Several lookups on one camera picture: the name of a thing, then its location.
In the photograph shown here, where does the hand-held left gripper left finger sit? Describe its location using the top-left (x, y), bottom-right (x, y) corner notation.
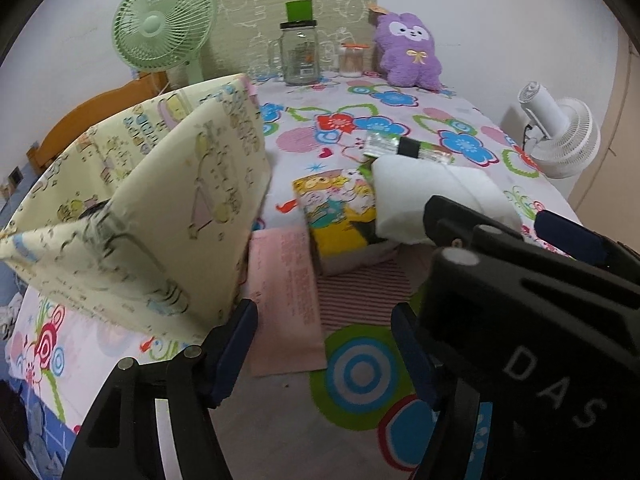
top-left (60, 299), bottom-right (259, 480)

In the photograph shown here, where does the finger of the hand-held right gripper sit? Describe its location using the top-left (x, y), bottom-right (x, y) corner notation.
top-left (532, 209), bottom-right (640, 268)
top-left (423, 195), bottom-right (527, 261)

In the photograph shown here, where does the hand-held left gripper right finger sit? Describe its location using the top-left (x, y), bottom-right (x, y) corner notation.
top-left (391, 302), bottom-right (482, 480)

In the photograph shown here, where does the white soft packet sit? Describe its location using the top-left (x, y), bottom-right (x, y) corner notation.
top-left (372, 154), bottom-right (523, 247)

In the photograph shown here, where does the yellow cartoon tissue pack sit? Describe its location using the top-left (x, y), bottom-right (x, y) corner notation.
top-left (292, 167), bottom-right (398, 277)

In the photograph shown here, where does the yellow cartoon pillowcase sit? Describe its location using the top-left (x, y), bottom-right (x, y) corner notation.
top-left (0, 74), bottom-right (273, 336)

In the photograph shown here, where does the floral tablecloth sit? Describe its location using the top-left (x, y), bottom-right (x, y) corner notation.
top-left (5, 72), bottom-right (586, 480)

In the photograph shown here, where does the red striped cloth packet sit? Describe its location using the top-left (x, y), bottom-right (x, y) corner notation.
top-left (317, 255), bottom-right (417, 331)

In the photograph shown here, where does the white standing fan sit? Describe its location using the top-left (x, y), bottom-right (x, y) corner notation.
top-left (517, 81), bottom-right (602, 179)

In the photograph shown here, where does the beige door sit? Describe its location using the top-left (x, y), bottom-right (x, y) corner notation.
top-left (570, 25), bottom-right (640, 221)

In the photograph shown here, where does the purple plush toy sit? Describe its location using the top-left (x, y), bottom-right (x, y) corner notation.
top-left (374, 9), bottom-right (444, 92)

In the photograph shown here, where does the cotton swab container orange lid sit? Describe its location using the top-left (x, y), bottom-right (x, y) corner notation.
top-left (339, 44), bottom-right (369, 78)

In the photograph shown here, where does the blue patterned cloth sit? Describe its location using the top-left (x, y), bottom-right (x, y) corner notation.
top-left (0, 380), bottom-right (78, 480)

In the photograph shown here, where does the wooden chair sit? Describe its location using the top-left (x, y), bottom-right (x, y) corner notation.
top-left (27, 72), bottom-right (172, 171)

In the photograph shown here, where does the green desk fan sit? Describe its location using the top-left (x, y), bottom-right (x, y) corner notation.
top-left (111, 0), bottom-right (217, 92)

